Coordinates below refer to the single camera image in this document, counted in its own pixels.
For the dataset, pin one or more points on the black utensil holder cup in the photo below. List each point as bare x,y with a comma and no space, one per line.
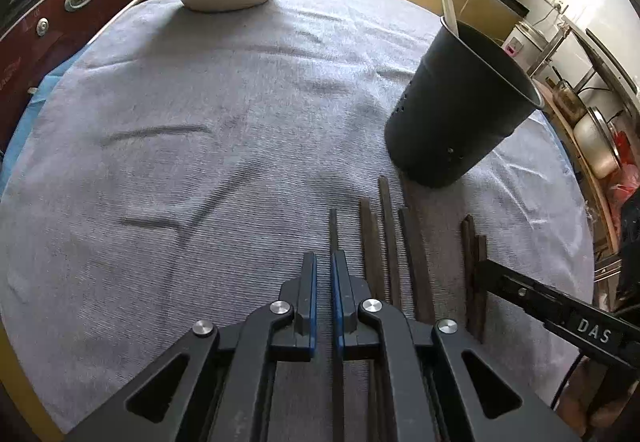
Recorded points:
440,121

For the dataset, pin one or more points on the white chopstick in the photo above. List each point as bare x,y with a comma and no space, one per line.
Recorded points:
446,4
454,24

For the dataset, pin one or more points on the grey tablecloth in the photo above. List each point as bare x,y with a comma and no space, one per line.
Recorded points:
225,121

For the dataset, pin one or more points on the blue cloth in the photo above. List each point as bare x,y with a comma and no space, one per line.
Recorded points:
42,91

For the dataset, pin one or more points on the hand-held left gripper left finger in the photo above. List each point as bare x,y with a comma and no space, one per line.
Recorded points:
312,307

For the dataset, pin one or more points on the metal kettle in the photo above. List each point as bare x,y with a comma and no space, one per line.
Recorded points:
565,94

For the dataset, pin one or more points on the steel pot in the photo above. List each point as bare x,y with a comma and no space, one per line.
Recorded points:
597,141

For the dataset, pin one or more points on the red oven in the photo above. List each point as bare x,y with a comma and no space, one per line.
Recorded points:
60,31

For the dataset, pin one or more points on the metal storage rack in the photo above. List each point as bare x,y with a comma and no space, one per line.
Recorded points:
595,66

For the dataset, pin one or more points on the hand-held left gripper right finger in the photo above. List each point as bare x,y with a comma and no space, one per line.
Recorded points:
337,307

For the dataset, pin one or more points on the red plastic bag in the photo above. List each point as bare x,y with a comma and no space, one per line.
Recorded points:
625,166

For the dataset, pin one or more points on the yellow cabinet door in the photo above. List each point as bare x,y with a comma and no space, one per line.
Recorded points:
20,397

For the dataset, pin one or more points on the white rice cooker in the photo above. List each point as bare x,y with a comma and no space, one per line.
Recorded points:
522,46

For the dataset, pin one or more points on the wall socket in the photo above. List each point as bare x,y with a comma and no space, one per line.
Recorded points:
556,2

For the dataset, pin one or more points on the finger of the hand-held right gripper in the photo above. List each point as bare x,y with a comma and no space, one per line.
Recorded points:
510,284

